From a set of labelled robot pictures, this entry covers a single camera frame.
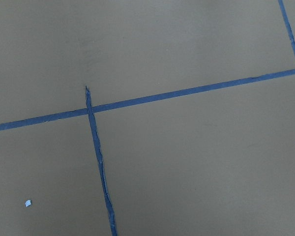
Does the brown paper table cover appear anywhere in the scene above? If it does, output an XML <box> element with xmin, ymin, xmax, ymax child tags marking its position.
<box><xmin>0</xmin><ymin>0</ymin><xmax>295</xmax><ymax>236</ymax></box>

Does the small blue foam crumb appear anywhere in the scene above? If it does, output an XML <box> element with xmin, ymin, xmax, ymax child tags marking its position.
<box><xmin>25</xmin><ymin>199</ymin><xmax>32</xmax><ymax>207</ymax></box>

